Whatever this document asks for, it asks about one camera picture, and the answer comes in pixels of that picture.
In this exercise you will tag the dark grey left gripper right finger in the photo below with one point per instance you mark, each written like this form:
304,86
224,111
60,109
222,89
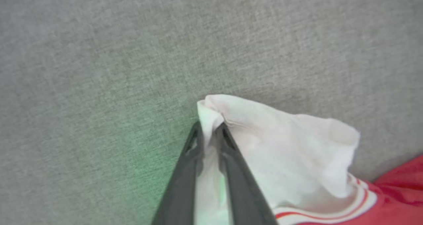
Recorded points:
244,192

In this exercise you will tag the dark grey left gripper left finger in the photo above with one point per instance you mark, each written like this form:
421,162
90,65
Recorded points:
181,192

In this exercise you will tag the red Bulls basketball jersey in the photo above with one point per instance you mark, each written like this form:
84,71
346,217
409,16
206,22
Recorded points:
290,152

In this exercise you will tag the grey fabric sofa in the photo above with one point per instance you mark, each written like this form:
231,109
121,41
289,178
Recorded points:
99,69

